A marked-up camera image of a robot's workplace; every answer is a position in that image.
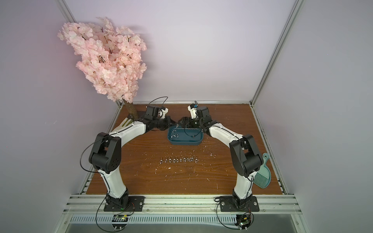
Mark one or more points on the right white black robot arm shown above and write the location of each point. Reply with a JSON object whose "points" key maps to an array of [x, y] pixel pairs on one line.
{"points": [[245, 154]]}

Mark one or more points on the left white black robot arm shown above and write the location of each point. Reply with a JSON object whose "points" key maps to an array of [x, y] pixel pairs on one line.
{"points": [[105, 156]]}

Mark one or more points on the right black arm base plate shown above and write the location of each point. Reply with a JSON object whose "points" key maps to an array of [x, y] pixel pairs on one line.
{"points": [[234, 204]]}

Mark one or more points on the pink artificial blossom tree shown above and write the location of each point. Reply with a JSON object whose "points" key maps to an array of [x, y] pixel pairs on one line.
{"points": [[110, 57]]}

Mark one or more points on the aluminium front rail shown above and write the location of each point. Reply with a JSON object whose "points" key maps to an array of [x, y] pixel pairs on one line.
{"points": [[183, 204]]}

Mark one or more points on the right small circuit board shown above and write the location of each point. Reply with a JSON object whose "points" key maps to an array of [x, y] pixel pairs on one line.
{"points": [[244, 221]]}

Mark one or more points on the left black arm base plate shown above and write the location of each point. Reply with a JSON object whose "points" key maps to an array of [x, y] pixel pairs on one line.
{"points": [[124, 204]]}

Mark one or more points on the teal plastic dustpan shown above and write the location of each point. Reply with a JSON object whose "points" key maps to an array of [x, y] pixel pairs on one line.
{"points": [[263, 176]]}

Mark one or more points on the left small circuit board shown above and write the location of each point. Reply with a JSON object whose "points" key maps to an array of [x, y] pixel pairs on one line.
{"points": [[119, 222]]}

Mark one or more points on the small circuit board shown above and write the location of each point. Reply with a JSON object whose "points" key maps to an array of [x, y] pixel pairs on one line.
{"points": [[244, 221], [119, 222]]}

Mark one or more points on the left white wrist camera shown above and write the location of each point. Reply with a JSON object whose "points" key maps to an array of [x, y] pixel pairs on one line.
{"points": [[163, 112]]}

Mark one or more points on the teal plastic storage box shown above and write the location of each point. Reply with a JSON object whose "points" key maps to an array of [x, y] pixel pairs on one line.
{"points": [[187, 137]]}

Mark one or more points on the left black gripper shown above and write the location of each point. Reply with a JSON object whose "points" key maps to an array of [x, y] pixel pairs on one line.
{"points": [[167, 124]]}

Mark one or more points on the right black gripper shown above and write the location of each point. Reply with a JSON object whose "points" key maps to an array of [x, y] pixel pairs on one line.
{"points": [[187, 122]]}

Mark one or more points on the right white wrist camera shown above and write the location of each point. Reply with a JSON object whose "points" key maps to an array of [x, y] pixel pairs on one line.
{"points": [[193, 110]]}

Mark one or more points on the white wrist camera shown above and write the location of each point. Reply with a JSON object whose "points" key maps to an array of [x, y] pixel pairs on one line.
{"points": [[193, 110], [163, 112]]}

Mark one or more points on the white green work glove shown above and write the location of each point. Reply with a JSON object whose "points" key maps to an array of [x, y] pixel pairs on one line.
{"points": [[127, 121]]}

